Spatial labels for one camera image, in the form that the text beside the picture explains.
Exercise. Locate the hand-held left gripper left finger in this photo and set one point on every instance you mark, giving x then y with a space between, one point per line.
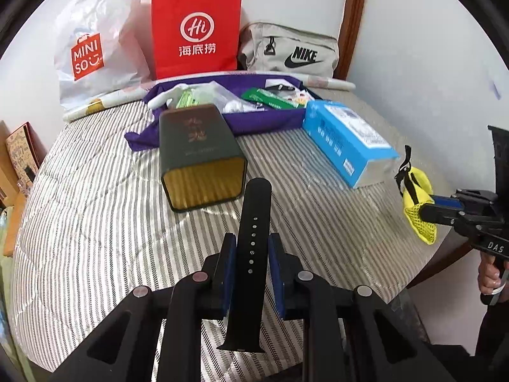
226 270

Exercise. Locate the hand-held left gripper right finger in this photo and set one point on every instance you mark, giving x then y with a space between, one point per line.
276 274

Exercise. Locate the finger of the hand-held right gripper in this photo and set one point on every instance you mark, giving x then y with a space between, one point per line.
447 202
441 217

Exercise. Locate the yellow mesh pouch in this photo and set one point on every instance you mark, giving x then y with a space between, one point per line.
417 213

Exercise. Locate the purple cloth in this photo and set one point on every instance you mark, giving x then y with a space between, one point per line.
254 121

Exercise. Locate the clear plastic bag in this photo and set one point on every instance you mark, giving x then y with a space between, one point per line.
226 93

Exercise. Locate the green packet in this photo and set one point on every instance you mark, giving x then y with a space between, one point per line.
266 97

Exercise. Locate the person's right forearm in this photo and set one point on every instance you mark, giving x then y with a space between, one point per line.
495 334

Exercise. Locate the person's right hand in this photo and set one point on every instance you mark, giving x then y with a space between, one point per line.
489 274

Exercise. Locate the blue tissue box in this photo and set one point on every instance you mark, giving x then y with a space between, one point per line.
338 139

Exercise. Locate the dark green tin box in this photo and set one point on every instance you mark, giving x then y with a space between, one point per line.
195 139

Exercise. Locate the rolled white poster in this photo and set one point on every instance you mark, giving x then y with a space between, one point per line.
111 99

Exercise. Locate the small black bottle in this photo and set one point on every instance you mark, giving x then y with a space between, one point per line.
30 175

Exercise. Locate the wooden nightstand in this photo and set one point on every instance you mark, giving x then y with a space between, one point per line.
12 227

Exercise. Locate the green blanket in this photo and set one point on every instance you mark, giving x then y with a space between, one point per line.
6 286

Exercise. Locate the beige waist bag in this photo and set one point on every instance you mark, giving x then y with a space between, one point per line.
254 47

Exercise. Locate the patterned book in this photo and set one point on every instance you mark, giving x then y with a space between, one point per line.
20 147

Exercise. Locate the red paper bag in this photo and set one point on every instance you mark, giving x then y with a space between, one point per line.
195 12

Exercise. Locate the white plastic shopping bag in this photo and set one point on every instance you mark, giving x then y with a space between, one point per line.
99 28

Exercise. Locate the wooden door frame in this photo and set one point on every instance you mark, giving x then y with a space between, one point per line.
354 16

